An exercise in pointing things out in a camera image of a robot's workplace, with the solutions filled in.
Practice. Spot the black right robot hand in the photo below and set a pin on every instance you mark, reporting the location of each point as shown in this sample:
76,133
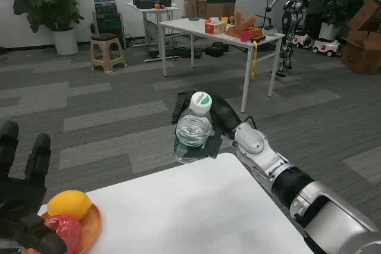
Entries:
224,114

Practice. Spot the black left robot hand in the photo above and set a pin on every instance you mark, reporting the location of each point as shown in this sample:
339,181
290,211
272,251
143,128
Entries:
21,194

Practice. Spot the clear water bottle green label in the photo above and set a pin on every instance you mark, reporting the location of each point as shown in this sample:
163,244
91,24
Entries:
192,135

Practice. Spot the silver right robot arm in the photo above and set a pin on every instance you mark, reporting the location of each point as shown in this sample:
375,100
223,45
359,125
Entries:
297,182

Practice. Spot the yellow lemon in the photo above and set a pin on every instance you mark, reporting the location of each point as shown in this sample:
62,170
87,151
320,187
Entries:
70,205

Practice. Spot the red round fruit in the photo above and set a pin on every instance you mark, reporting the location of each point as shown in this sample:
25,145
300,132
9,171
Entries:
70,233

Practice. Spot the yellow tape strip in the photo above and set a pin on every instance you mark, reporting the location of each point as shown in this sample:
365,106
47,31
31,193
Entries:
254,57

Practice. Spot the black cases on floor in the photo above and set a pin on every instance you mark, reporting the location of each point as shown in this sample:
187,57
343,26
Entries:
217,49

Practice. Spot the orange round plate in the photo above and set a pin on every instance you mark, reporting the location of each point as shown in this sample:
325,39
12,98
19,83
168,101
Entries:
90,224

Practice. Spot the pink cup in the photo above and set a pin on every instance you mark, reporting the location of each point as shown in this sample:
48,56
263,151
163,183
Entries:
244,36

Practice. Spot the red tissue box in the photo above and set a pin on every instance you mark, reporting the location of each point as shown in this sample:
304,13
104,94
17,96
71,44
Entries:
215,27

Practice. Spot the orange flat tray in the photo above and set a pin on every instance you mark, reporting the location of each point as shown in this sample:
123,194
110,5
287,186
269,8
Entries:
256,31

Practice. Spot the yellow cup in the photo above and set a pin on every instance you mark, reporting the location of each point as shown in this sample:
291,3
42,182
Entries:
224,20

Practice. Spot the long white table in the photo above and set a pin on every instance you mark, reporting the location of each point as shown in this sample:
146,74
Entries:
190,26

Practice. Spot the blue white bowl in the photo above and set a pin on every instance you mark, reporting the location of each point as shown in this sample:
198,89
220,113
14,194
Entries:
270,30

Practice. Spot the brown plush toy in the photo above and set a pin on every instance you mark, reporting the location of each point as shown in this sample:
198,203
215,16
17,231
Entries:
242,19

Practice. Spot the teal round lid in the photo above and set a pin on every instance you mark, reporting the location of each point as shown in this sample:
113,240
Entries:
194,19

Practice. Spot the brown cardboard box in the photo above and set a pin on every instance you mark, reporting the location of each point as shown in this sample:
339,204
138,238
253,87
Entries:
220,8

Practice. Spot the white toy car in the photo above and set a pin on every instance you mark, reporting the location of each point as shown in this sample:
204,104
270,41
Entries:
302,40
326,47

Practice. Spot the brown paper bags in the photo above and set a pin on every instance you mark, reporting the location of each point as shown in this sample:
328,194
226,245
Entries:
193,8

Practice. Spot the silver black humanoid robot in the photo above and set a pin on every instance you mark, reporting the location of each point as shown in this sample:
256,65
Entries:
293,7

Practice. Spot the small orange fruit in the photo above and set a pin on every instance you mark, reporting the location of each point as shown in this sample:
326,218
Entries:
157,6

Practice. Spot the beige plastic stool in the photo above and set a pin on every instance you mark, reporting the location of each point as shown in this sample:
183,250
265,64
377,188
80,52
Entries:
107,51

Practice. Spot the black boxes on desk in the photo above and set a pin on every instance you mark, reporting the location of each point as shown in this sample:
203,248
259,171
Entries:
146,2

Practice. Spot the black equipment rack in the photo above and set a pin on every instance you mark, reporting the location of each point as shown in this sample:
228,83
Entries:
111,25

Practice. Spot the stacked brown cardboard boxes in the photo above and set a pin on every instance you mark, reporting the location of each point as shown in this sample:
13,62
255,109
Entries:
364,40

